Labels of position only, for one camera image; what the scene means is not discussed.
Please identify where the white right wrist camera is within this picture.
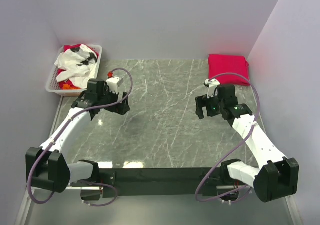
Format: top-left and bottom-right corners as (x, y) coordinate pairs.
(204, 78), (220, 99)

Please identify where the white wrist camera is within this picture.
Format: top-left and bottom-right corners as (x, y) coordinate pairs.
(106, 71), (124, 94)
(204, 78), (220, 99)

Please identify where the red t shirt in basket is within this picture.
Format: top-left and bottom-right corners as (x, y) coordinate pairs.
(57, 43), (100, 90)

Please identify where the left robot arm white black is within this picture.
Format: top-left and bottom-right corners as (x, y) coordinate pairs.
(25, 76), (130, 193)

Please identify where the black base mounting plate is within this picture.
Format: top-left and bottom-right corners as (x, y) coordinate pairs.
(69, 166), (251, 199)

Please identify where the folded red t shirt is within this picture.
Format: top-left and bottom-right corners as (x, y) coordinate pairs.
(208, 54), (250, 87)

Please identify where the orange cloth in basket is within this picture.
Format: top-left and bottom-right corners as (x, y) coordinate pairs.
(62, 83), (79, 90)

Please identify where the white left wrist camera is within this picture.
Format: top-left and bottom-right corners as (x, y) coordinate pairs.
(106, 71), (124, 94)

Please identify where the white t shirt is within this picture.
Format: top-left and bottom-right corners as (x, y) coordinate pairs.
(54, 43), (99, 88)

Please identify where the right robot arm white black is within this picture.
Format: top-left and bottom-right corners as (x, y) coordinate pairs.
(195, 79), (300, 203)

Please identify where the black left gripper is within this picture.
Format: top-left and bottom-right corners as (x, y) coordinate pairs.
(98, 85), (130, 115)

